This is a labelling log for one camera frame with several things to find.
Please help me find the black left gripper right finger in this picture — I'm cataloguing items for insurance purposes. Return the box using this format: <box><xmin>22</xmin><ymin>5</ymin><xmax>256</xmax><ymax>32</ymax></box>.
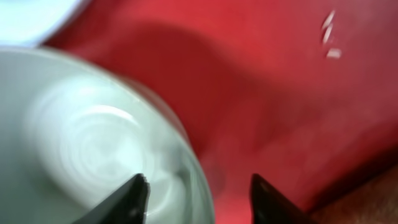
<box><xmin>250</xmin><ymin>174</ymin><xmax>317</xmax><ymax>224</ymax></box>

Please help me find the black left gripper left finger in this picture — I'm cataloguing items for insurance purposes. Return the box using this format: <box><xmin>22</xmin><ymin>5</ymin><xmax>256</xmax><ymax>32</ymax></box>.
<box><xmin>73</xmin><ymin>174</ymin><xmax>150</xmax><ymax>224</ymax></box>

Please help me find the pale green bowl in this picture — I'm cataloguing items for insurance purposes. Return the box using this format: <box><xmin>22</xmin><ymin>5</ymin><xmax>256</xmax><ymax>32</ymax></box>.
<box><xmin>1</xmin><ymin>47</ymin><xmax>215</xmax><ymax>224</ymax></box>

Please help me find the light blue small bowl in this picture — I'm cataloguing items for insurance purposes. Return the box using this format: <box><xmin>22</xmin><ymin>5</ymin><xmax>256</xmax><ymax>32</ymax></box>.
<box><xmin>1</xmin><ymin>0</ymin><xmax>91</xmax><ymax>47</ymax></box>

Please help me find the red serving tray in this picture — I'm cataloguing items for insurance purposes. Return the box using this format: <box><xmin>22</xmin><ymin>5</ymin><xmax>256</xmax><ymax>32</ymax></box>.
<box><xmin>49</xmin><ymin>0</ymin><xmax>397</xmax><ymax>223</ymax></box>

